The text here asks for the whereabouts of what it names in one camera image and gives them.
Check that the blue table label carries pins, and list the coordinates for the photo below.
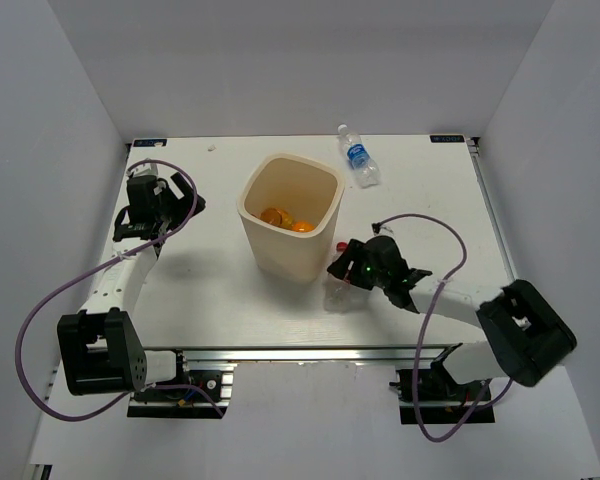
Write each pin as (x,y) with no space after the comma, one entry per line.
(149,143)
(444,139)

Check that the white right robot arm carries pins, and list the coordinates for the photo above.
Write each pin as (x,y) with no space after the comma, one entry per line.
(525,338)

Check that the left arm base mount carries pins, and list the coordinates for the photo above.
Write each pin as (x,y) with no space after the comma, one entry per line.
(201,389)

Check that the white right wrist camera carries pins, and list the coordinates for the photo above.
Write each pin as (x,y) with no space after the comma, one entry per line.
(382,229)

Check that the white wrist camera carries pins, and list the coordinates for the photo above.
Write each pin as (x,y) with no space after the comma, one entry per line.
(142,168)
(382,229)

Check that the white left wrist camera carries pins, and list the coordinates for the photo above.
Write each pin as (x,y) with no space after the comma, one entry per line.
(142,168)

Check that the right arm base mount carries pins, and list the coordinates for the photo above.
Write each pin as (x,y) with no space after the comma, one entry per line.
(439,404)

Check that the left blue table label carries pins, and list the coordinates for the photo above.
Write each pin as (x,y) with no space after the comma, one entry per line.
(149,143)

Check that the orange juice bottle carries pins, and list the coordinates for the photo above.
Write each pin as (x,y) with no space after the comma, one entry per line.
(277,217)
(302,227)

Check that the clear bottle blue label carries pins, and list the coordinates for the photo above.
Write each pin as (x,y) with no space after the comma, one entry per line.
(364,168)

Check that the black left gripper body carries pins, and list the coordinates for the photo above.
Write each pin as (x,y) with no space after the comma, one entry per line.
(171,208)

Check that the clear bottle red cap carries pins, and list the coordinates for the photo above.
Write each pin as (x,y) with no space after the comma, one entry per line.
(341,297)

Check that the cream plastic bin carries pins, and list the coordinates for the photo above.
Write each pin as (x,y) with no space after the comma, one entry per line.
(308,191)

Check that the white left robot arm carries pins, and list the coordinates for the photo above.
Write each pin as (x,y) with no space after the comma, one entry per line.
(100,348)

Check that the right blue table label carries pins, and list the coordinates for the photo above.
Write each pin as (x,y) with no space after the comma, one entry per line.
(444,139)

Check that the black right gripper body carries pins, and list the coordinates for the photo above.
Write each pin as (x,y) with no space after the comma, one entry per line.
(361,273)

